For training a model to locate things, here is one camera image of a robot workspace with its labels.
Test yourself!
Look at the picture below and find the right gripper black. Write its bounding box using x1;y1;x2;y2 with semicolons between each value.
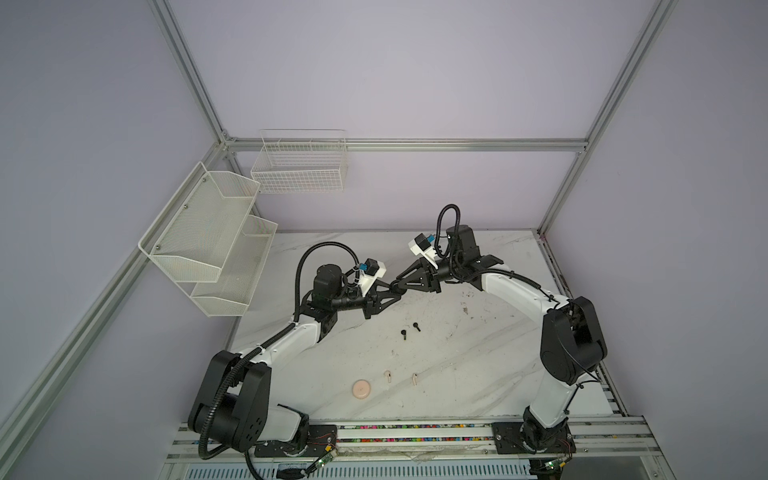
392;257;458;297

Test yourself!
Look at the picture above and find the black earbud charging case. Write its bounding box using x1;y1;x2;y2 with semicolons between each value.
389;281;406;295

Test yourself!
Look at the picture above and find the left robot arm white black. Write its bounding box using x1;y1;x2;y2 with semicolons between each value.
187;260;406;460

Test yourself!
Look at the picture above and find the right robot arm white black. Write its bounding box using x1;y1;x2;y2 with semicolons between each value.
390;225;607;453

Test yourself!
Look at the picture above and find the pink round charging case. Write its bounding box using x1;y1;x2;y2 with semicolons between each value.
351;379;372;400

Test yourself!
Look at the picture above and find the white mesh shelf lower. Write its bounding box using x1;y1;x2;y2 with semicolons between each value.
191;215;278;317

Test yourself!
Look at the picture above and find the white mesh shelf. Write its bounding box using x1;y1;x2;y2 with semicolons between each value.
191;215;278;317
138;163;260;283

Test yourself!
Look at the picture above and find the white mesh shelf upper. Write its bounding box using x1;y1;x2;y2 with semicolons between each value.
138;163;260;283

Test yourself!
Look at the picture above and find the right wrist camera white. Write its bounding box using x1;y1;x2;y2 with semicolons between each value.
408;234;438;269

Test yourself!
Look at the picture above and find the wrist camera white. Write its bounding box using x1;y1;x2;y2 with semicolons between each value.
358;258;387;280
408;234;438;269

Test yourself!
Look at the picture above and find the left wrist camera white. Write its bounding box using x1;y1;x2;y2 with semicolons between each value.
358;258;387;280

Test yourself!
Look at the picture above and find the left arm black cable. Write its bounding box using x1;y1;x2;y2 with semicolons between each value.
197;241;361;460

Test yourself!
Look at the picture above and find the aluminium mounting rail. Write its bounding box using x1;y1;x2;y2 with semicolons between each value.
164;415;661;464

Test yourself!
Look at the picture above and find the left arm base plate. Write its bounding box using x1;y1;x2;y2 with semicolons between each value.
252;424;338;458

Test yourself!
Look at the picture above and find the white wire basket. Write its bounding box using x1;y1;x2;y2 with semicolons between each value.
251;129;348;194

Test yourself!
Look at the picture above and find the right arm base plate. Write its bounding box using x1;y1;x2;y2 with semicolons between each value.
491;420;576;454

